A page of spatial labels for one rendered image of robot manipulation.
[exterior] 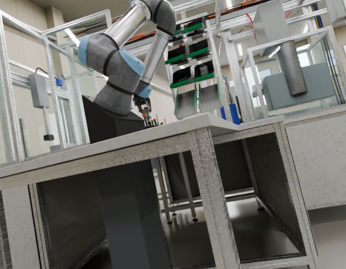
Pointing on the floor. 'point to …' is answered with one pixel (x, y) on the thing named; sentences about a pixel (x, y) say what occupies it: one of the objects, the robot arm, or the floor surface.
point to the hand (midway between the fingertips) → (146, 111)
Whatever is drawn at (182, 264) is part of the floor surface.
